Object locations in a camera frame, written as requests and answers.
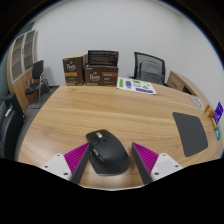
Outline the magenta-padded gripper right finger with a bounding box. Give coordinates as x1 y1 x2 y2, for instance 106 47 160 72
130 142 185 185

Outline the wooden side desk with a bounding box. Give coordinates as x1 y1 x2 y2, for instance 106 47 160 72
165 70 206 104

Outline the green packet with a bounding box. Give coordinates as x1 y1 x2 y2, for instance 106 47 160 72
214 126 222 141

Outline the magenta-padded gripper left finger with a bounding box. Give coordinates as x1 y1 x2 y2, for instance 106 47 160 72
39 142 92 184

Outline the dark flat box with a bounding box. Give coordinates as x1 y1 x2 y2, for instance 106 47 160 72
86 49 120 67

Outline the black mesh office chair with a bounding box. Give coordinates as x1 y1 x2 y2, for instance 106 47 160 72
133 51 167 86

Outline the white sticker sheet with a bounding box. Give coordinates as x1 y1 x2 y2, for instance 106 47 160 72
116 76 157 96

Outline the dark grey mouse pad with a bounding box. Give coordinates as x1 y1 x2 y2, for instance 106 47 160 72
172 111 209 158

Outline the small orange box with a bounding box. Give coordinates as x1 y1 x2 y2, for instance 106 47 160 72
204 104 216 119

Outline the wide brown cardboard box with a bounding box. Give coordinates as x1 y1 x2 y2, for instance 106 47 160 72
83 64 119 88

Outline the grey backpack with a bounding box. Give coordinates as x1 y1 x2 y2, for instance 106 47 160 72
139 60 165 85

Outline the purple sign card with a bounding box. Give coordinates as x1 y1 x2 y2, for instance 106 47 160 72
213 101 224 126

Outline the wooden glass-door cabinet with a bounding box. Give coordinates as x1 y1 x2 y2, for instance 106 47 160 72
6 29 39 113

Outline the round grey disc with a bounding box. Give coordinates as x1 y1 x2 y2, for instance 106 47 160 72
189 94 203 109

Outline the black visitor chair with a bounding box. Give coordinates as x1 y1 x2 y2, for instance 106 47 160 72
25 59 51 109

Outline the dark grey computer mouse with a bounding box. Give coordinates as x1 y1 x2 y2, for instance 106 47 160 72
85 129 132 177

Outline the black leather armchair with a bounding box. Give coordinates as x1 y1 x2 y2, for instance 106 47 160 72
0 93 26 160

